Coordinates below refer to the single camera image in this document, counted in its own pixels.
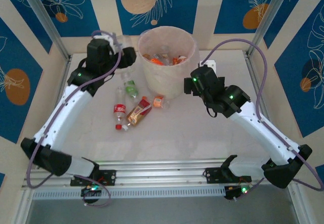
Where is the green label clear bottle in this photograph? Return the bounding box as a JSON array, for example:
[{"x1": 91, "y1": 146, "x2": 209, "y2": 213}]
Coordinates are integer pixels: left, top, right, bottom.
[{"x1": 121, "y1": 71, "x2": 140, "y2": 101}]

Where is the aluminium side rail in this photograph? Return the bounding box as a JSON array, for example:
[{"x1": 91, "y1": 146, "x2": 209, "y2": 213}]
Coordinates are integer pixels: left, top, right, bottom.
[
  {"x1": 36, "y1": 57, "x2": 73, "y2": 169},
  {"x1": 243, "y1": 51, "x2": 287, "y2": 164}
]

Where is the translucent plastic bin liner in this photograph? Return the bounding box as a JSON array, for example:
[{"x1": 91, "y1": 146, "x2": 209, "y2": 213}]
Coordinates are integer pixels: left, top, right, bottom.
[{"x1": 138, "y1": 25, "x2": 200, "y2": 75}]

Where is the aluminium frame post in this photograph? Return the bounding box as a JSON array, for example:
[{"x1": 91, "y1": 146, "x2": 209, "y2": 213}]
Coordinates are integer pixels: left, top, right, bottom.
[
  {"x1": 247, "y1": 0, "x2": 297, "y2": 58},
  {"x1": 17, "y1": 0, "x2": 72, "y2": 61}
]

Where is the yellow orange label bottle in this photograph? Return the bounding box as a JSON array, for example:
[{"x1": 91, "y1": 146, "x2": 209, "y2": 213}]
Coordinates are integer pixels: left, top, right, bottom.
[{"x1": 172, "y1": 56, "x2": 189, "y2": 66}]

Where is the aluminium lower frame bar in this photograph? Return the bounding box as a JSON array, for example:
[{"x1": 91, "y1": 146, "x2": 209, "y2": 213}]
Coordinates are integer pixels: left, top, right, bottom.
[
  {"x1": 14, "y1": 190, "x2": 35, "y2": 224},
  {"x1": 287, "y1": 187, "x2": 307, "y2": 224}
]

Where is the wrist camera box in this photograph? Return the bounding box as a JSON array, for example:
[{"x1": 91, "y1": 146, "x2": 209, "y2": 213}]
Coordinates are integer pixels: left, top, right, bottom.
[
  {"x1": 100, "y1": 32, "x2": 117, "y2": 47},
  {"x1": 198, "y1": 59, "x2": 218, "y2": 71}
]

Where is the cream round waste bin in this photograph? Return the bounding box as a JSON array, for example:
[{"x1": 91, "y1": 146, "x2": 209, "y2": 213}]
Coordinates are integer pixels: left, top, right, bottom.
[{"x1": 138, "y1": 26, "x2": 200, "y2": 100}]

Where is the white slotted cable duct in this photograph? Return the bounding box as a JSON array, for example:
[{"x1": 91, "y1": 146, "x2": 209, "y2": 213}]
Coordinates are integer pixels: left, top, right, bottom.
[{"x1": 31, "y1": 185, "x2": 226, "y2": 201}]

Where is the red cola label bottle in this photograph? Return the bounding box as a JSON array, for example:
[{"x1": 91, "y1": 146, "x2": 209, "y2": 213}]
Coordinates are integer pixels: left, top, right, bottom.
[{"x1": 112, "y1": 86, "x2": 127, "y2": 131}]

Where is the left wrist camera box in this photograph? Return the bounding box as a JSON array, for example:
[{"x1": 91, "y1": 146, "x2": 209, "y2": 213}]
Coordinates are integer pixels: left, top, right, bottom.
[{"x1": 100, "y1": 32, "x2": 117, "y2": 47}]

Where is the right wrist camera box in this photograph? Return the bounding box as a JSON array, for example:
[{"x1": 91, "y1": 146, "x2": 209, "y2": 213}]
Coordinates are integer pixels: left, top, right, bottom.
[{"x1": 198, "y1": 59, "x2": 218, "y2": 71}]

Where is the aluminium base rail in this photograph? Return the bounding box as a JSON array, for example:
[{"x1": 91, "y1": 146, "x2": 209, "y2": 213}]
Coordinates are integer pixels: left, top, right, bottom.
[{"x1": 21, "y1": 159, "x2": 301, "y2": 191}]

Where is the orange cap orange label bottle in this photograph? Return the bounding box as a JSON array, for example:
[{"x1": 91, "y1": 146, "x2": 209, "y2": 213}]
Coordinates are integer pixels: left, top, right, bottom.
[{"x1": 141, "y1": 95, "x2": 171, "y2": 111}]

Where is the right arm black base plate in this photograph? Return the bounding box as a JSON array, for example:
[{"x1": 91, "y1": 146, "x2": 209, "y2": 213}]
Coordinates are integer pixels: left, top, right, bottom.
[{"x1": 202, "y1": 167, "x2": 253, "y2": 184}]

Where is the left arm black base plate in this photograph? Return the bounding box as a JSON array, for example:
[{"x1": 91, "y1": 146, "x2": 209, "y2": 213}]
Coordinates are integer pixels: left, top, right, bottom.
[{"x1": 70, "y1": 169, "x2": 116, "y2": 187}]

